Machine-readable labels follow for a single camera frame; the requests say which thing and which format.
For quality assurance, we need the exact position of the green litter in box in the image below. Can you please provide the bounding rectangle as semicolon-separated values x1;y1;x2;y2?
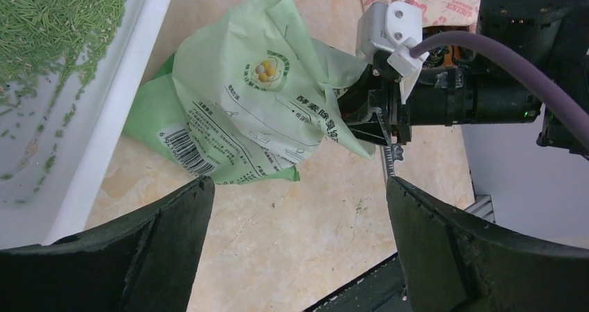
0;0;130;205

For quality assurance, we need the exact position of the green cat litter bag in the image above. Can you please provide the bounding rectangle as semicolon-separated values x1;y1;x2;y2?
123;0;375;184

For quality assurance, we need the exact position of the white plastic litter box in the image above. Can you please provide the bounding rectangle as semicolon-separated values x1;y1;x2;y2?
1;0;171;249

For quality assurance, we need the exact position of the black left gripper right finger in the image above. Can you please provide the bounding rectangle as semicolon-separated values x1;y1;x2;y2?
386;177;588;311

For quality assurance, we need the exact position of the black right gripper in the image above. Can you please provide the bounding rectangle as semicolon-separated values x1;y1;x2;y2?
338;51;541;145

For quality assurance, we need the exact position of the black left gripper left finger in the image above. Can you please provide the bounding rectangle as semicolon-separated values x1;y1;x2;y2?
1;177;215;311

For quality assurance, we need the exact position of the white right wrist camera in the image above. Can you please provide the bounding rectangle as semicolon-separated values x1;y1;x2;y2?
356;1;429;104

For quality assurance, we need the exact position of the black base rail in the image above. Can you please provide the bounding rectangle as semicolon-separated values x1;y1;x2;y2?
306;253;412;312

